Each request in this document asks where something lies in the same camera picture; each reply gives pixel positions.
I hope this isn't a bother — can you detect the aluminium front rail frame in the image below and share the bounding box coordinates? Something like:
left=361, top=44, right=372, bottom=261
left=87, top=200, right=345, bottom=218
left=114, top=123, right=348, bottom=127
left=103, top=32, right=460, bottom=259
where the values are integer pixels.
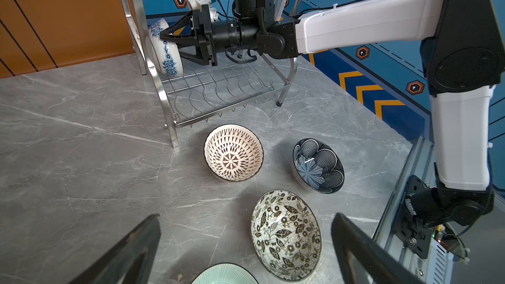
left=370, top=135, right=505, bottom=284

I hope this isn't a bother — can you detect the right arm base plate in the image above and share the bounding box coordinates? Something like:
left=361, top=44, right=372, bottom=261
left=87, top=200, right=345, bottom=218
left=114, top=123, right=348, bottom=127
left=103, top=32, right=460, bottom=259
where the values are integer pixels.
left=393, top=175, right=433, bottom=259

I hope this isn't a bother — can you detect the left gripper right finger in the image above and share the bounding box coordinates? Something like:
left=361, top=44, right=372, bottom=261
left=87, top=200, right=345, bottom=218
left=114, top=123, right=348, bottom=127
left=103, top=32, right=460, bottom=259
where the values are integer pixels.
left=331, top=213, right=421, bottom=283

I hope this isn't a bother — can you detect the pale green ribbed bowl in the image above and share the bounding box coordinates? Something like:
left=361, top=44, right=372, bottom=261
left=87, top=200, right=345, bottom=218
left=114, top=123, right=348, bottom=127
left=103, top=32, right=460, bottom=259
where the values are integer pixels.
left=192, top=263, right=258, bottom=284

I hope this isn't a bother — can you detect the white brown lattice bowl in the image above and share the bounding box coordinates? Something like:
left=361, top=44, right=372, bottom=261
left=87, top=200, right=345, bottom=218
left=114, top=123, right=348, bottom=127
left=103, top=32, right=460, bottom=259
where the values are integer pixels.
left=203, top=124, right=264, bottom=183

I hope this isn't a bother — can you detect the dark blue petal bowl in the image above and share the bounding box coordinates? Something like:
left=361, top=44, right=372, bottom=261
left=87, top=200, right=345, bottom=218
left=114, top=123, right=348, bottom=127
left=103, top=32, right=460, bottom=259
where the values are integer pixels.
left=292, top=138, right=345, bottom=194

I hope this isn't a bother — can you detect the stainless steel dish rack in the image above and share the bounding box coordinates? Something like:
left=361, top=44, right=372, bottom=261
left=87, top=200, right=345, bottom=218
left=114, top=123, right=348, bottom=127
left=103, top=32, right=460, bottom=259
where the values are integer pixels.
left=120, top=0, right=299, bottom=148

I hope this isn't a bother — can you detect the blue floral white bowl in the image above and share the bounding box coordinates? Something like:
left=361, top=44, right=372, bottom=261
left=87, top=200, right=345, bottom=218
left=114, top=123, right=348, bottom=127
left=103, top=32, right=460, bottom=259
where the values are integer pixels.
left=149, top=18, right=184, bottom=77

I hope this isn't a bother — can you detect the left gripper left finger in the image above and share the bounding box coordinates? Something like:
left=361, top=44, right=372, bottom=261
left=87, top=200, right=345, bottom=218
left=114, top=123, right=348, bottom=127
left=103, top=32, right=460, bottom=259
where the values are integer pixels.
left=71, top=214, right=161, bottom=283

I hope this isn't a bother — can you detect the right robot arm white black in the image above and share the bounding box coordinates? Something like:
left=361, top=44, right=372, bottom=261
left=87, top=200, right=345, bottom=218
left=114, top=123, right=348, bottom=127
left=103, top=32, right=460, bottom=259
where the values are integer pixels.
left=160, top=0, right=504, bottom=226

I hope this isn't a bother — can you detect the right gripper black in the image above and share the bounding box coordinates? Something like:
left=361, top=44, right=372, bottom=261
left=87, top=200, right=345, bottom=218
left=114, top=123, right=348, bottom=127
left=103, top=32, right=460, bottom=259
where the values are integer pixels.
left=160, top=4, right=217, bottom=67

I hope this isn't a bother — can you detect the right green circuit board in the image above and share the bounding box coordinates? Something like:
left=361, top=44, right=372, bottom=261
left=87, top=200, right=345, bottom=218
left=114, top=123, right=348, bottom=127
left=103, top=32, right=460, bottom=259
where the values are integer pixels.
left=432, top=224, right=470, bottom=264

